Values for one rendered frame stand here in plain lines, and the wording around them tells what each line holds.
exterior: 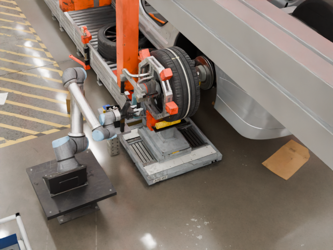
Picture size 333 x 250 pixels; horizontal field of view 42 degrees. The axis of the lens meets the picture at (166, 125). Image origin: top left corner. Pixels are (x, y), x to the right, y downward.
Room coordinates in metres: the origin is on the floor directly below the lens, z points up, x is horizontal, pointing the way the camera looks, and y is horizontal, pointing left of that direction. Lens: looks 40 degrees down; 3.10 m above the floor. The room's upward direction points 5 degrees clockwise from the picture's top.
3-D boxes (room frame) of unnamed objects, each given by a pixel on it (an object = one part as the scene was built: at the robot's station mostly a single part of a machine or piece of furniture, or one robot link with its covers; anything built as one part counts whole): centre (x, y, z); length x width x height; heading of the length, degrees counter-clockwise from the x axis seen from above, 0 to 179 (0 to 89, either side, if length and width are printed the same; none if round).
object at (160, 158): (3.33, 0.01, 0.13); 0.50 x 0.36 x 0.10; 31
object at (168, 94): (3.20, 0.14, 0.85); 0.54 x 0.07 x 0.54; 31
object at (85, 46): (4.66, 1.06, 0.30); 0.09 x 0.05 x 0.50; 31
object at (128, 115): (2.87, 0.35, 0.80); 0.12 x 0.08 x 0.09; 121
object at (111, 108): (3.19, 0.49, 0.51); 0.20 x 0.14 x 0.13; 22
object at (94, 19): (4.97, 0.72, 0.14); 2.47 x 0.85 x 0.27; 31
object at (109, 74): (4.77, 1.05, 0.28); 2.47 x 0.09 x 0.22; 31
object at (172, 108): (2.94, -0.03, 0.85); 0.09 x 0.08 x 0.07; 31
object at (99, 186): (2.54, 0.79, 0.15); 0.60 x 0.60 x 0.30; 33
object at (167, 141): (3.29, -0.01, 0.32); 0.40 x 0.30 x 0.28; 31
